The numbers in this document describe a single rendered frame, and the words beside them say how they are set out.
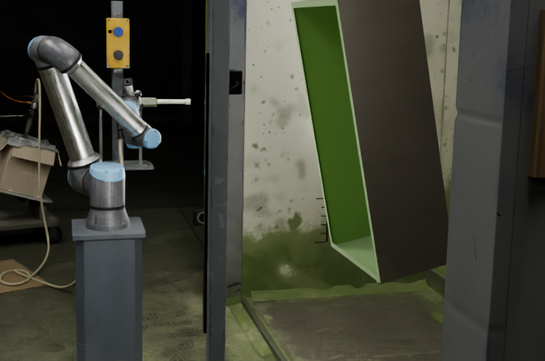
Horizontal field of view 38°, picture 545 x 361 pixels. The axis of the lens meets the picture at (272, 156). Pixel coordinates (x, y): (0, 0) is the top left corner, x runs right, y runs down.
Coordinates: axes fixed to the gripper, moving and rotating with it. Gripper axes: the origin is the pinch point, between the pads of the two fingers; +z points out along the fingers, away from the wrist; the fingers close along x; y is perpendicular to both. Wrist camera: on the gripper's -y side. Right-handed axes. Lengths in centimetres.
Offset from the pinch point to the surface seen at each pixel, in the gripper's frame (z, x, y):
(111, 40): 26.9, -8.6, -23.3
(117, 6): 35, -3, -39
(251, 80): 22, 59, 9
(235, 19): 24, 57, -23
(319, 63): -23, 92, -2
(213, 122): -177, 42, -20
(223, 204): -179, 41, 3
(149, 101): 14.0, 5.5, 9.4
